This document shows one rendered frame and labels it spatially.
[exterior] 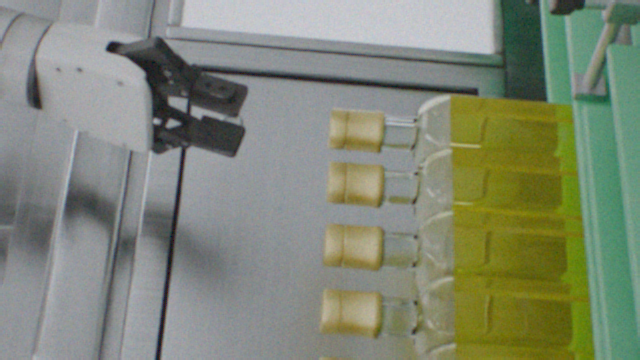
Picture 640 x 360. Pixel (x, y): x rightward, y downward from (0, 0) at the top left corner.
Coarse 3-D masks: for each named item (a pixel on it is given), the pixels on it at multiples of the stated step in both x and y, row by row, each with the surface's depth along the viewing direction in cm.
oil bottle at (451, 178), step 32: (448, 160) 103; (480, 160) 104; (512, 160) 104; (544, 160) 104; (576, 160) 105; (416, 192) 103; (448, 192) 102; (480, 192) 102; (512, 192) 102; (544, 192) 102; (576, 192) 103
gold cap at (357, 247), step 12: (336, 228) 101; (348, 228) 101; (360, 228) 101; (372, 228) 101; (324, 240) 102; (336, 240) 100; (348, 240) 100; (360, 240) 100; (372, 240) 100; (324, 252) 100; (336, 252) 100; (348, 252) 100; (360, 252) 100; (372, 252) 100; (324, 264) 101; (336, 264) 101; (348, 264) 100; (360, 264) 100; (372, 264) 100
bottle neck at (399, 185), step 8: (392, 176) 104; (400, 176) 104; (408, 176) 104; (384, 184) 103; (392, 184) 103; (400, 184) 103; (408, 184) 104; (384, 192) 103; (392, 192) 103; (400, 192) 104; (408, 192) 104; (384, 200) 104; (392, 200) 104; (400, 200) 104; (408, 200) 104
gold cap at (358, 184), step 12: (336, 168) 103; (348, 168) 103; (360, 168) 104; (372, 168) 104; (384, 168) 104; (336, 180) 103; (348, 180) 103; (360, 180) 103; (372, 180) 103; (384, 180) 103; (336, 192) 103; (348, 192) 103; (360, 192) 103; (372, 192) 103; (348, 204) 104; (360, 204) 104; (372, 204) 104
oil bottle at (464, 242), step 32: (448, 224) 100; (480, 224) 100; (512, 224) 101; (544, 224) 101; (576, 224) 101; (416, 256) 100; (448, 256) 99; (480, 256) 99; (512, 256) 99; (544, 256) 99; (576, 256) 100
